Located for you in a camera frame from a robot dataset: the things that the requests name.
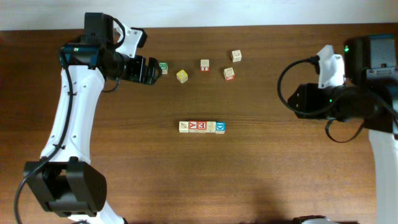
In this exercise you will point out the plain letter J block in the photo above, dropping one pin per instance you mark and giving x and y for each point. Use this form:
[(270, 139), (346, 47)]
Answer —
[(211, 126)]

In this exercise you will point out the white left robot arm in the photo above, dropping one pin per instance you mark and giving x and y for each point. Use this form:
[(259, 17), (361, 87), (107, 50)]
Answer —
[(63, 180)]

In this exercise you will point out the red letter A block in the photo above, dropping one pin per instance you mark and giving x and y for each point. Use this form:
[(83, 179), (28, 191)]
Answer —
[(193, 126)]

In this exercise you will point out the leaf picture wooden block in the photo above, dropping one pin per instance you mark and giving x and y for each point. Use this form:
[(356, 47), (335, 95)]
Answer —
[(183, 126)]

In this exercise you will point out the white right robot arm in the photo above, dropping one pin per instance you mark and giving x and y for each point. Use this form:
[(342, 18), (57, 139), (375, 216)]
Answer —
[(362, 84)]

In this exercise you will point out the blue letter D block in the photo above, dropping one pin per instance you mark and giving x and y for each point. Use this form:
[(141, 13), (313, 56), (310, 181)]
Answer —
[(220, 127)]

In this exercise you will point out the red pattern wooden block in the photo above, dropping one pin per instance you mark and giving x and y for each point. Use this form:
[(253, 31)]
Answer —
[(204, 65)]

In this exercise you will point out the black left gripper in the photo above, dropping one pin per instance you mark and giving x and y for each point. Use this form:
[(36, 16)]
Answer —
[(138, 75)]

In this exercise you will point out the red letter E block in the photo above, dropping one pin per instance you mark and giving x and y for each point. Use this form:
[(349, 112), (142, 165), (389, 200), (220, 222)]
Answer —
[(202, 126)]

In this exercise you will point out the yellow wooden block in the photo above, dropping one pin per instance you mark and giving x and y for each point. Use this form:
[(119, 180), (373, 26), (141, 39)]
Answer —
[(182, 76)]

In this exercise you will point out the green letter R block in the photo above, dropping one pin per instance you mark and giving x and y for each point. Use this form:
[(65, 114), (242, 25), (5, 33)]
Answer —
[(164, 67)]

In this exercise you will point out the red picture wooden block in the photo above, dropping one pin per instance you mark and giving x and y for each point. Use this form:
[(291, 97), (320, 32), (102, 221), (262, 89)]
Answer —
[(229, 74)]

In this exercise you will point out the brown picture wooden block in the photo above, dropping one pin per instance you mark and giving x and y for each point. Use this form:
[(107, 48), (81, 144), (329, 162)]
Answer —
[(236, 56)]

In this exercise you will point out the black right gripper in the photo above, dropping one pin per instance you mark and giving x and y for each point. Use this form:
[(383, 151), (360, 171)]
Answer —
[(300, 101)]

